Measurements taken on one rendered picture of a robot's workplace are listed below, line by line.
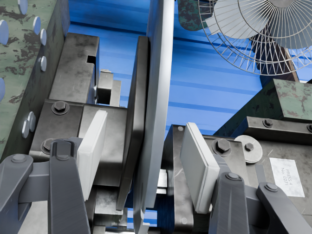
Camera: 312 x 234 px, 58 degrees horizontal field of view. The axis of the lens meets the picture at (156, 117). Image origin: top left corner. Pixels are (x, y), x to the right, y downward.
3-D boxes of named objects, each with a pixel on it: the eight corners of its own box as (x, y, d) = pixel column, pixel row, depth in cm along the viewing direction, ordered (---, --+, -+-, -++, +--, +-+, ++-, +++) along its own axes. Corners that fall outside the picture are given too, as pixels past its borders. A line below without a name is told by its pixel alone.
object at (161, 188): (147, 191, 51) (167, 192, 51) (147, 166, 53) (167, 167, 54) (144, 196, 53) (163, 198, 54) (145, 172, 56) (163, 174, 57)
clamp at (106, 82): (90, 131, 55) (142, 136, 56) (100, 68, 64) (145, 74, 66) (90, 145, 60) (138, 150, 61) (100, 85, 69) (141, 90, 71)
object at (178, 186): (159, 229, 43) (194, 231, 43) (159, 119, 54) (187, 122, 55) (144, 247, 56) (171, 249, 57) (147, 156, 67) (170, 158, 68)
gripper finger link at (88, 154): (87, 203, 15) (72, 201, 15) (103, 147, 22) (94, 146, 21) (92, 151, 14) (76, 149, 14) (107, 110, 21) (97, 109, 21)
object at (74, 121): (-10, 120, 23) (150, 136, 25) (33, 14, 31) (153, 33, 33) (39, 206, 44) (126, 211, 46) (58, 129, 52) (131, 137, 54)
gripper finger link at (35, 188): (66, 209, 13) (-1, 203, 13) (86, 159, 18) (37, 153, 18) (68, 181, 13) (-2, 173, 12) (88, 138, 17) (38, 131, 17)
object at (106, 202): (94, 213, 45) (123, 215, 45) (105, 132, 53) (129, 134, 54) (94, 226, 52) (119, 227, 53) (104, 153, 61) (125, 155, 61)
